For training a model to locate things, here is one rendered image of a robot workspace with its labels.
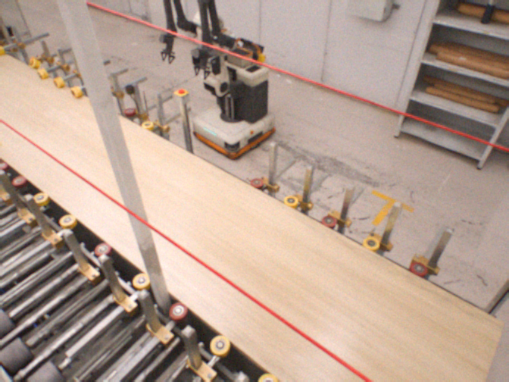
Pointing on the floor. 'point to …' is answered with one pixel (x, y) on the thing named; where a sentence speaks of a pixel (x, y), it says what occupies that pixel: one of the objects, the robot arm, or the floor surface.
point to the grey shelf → (489, 41)
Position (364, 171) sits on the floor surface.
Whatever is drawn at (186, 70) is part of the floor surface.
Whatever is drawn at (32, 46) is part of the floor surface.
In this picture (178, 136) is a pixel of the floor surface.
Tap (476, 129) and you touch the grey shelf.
